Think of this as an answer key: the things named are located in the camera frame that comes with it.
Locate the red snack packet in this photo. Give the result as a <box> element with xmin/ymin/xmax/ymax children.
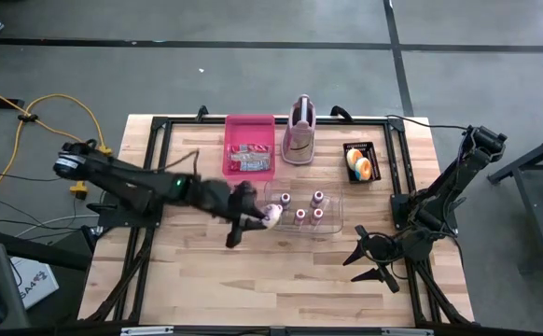
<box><xmin>228</xmin><ymin>143</ymin><xmax>273</xmax><ymax>174</ymax></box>

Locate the silver metal bracket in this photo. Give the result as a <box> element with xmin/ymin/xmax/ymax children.
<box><xmin>120</xmin><ymin>326</ymin><xmax>174</xmax><ymax>336</ymax></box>
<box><xmin>382</xmin><ymin>328</ymin><xmax>436</xmax><ymax>336</ymax></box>

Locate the white floor cable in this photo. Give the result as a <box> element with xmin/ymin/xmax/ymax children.
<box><xmin>14</xmin><ymin>213</ymin><xmax>101</xmax><ymax>238</ymax></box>

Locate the clear plastic bin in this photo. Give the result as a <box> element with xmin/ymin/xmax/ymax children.
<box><xmin>261</xmin><ymin>179</ymin><xmax>345</xmax><ymax>235</ymax></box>

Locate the pink plastic tray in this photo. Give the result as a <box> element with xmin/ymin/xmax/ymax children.
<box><xmin>222</xmin><ymin>114</ymin><xmax>277</xmax><ymax>182</ymax></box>

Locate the black mesh basket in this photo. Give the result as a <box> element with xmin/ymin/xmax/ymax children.
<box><xmin>342</xmin><ymin>141</ymin><xmax>383</xmax><ymax>184</ymax></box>

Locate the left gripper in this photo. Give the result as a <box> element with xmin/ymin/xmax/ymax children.
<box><xmin>191</xmin><ymin>178</ymin><xmax>269</xmax><ymax>249</ymax></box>

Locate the white printed paper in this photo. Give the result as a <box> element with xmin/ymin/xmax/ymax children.
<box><xmin>8</xmin><ymin>256</ymin><xmax>61</xmax><ymax>310</ymax></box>

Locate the blue frosted toy donut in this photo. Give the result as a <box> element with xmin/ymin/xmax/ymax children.
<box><xmin>354</xmin><ymin>157</ymin><xmax>373</xmax><ymax>182</ymax></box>

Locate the orange toy donut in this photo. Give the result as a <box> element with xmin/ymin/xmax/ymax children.
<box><xmin>345</xmin><ymin>147</ymin><xmax>365</xmax><ymax>167</ymax></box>

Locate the black metal stand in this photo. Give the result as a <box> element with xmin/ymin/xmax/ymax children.
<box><xmin>487</xmin><ymin>128</ymin><xmax>543</xmax><ymax>274</ymax></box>

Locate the black side desk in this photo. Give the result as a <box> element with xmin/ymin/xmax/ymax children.
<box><xmin>0</xmin><ymin>223</ymin><xmax>93</xmax><ymax>330</ymax></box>

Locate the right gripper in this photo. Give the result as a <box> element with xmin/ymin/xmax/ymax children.
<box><xmin>342</xmin><ymin>225</ymin><xmax>429</xmax><ymax>294</ymax></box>

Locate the black aluminium table frame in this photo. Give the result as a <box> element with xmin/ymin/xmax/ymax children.
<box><xmin>84</xmin><ymin>115</ymin><xmax>473</xmax><ymax>328</ymax></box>

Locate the black power cable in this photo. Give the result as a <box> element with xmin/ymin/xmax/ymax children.
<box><xmin>384</xmin><ymin>113</ymin><xmax>469</xmax><ymax>133</ymax></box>

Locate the yellow floor cable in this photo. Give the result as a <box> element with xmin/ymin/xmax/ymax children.
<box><xmin>0</xmin><ymin>79</ymin><xmax>114</xmax><ymax>214</ymax></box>

